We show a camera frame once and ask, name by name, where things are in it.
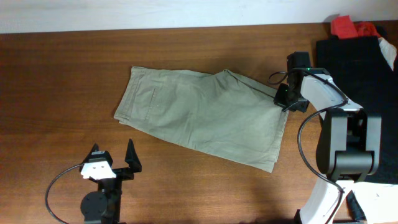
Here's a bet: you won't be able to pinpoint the khaki shorts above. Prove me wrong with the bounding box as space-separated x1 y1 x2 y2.
114 67 288 172

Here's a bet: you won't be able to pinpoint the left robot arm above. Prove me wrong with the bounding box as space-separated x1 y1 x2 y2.
80 139 142 224

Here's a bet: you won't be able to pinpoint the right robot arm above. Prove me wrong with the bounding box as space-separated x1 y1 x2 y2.
274 52 382 223

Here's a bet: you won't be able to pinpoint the black garment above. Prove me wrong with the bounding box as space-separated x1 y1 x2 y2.
316 36 397 184

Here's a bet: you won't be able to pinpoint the red garment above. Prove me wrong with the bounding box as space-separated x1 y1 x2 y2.
331 16 381 39

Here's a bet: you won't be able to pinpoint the white garment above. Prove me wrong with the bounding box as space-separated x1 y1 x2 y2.
378 37 397 71

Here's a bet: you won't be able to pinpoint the black object bottom right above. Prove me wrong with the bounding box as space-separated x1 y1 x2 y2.
346 192 367 222

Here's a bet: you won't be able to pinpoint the white cloth bottom right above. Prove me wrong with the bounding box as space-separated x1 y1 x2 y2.
353 182 398 223

